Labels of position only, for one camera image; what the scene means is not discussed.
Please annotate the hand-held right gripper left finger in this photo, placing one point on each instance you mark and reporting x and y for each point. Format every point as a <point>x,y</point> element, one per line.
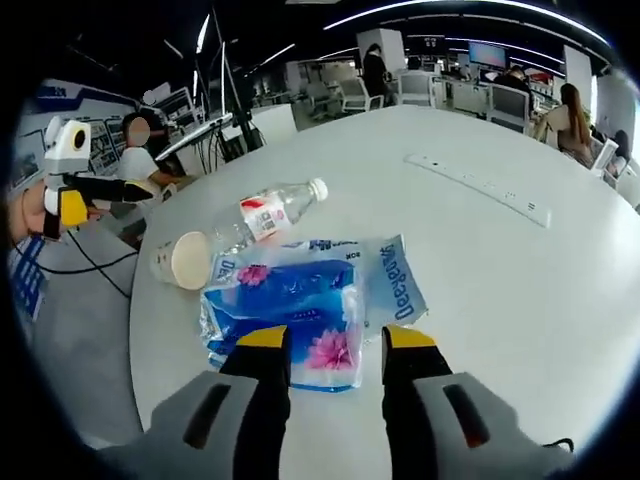
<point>260,400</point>

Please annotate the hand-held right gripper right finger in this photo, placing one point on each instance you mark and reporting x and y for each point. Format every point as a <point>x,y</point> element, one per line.
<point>405,390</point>

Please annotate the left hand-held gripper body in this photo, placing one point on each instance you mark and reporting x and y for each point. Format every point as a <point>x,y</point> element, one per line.
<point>62,150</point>

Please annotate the clear printed plastic bag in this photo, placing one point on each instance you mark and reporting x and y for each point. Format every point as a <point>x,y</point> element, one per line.
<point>400,290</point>

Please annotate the blue floral tissue packet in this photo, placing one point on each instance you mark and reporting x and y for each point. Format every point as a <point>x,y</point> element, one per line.
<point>280,295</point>

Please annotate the printed paper cup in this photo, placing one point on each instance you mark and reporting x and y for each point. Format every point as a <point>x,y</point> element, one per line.
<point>190,260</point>

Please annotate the clear plastic bottle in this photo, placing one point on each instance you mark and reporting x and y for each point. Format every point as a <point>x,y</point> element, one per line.
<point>260,215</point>

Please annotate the person's left hand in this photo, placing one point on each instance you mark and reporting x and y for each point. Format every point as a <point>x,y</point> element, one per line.
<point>27,217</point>

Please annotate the white desk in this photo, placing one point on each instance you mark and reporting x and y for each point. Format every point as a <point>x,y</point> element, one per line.
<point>195,135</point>

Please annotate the white table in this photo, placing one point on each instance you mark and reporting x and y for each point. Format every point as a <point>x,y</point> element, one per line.
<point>500,300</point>

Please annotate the white power strip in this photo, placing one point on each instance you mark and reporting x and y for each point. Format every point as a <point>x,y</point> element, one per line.
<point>475,185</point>

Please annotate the white office chair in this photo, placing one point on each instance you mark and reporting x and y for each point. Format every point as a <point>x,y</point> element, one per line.
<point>417,89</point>
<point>357,95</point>
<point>510,105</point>
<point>607,156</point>

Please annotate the computer monitor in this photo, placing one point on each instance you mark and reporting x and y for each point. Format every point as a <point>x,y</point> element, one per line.
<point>487,54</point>

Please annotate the ceiling light strip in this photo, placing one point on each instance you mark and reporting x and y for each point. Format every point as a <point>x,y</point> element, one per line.
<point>500,10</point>

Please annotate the wall poster panels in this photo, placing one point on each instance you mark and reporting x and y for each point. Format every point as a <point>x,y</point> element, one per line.
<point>105,145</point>

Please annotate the blue striped wall poster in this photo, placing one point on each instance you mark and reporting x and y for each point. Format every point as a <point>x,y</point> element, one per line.
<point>30,280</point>

